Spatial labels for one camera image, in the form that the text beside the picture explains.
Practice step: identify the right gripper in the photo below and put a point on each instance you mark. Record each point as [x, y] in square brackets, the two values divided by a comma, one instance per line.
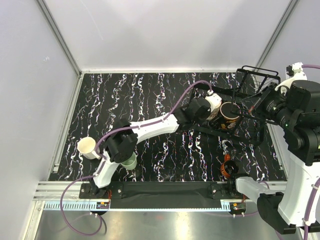
[256, 102]

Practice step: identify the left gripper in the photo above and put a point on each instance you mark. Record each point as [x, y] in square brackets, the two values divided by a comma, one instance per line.
[206, 114]

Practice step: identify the black skull mug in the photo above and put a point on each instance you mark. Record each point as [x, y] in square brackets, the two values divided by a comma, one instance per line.
[227, 116]

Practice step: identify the orange black mug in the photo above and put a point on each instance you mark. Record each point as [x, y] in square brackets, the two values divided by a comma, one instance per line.
[228, 167]

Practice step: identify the beige printed mug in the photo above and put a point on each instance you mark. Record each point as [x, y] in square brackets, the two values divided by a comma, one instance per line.
[214, 117]

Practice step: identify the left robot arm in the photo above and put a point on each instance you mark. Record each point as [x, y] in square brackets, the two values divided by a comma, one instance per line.
[118, 145]

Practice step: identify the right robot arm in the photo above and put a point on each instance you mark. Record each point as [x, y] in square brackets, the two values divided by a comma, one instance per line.
[296, 109]

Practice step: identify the green cup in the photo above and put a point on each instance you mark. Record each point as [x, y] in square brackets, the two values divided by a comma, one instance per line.
[130, 163]

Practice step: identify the cream cup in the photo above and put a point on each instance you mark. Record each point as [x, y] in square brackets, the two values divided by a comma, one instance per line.
[86, 147]

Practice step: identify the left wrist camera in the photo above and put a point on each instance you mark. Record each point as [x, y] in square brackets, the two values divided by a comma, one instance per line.
[214, 100]

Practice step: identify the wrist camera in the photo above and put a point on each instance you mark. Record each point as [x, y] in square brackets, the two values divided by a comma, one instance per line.
[295, 74]
[214, 100]

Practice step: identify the black wire dish rack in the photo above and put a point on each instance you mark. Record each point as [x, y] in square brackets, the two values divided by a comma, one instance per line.
[233, 87]

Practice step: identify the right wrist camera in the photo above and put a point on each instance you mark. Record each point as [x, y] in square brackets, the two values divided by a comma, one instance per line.
[295, 74]

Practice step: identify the slotted cable duct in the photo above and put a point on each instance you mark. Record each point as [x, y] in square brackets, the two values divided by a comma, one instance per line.
[136, 206]

